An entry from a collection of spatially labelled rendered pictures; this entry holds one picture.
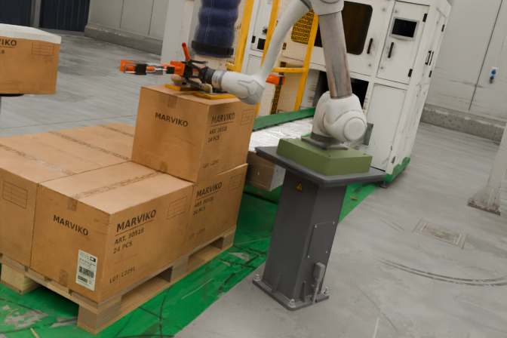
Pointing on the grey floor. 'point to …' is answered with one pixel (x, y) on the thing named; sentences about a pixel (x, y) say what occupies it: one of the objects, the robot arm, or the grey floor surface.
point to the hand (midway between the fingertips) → (180, 68)
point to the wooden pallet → (17, 275)
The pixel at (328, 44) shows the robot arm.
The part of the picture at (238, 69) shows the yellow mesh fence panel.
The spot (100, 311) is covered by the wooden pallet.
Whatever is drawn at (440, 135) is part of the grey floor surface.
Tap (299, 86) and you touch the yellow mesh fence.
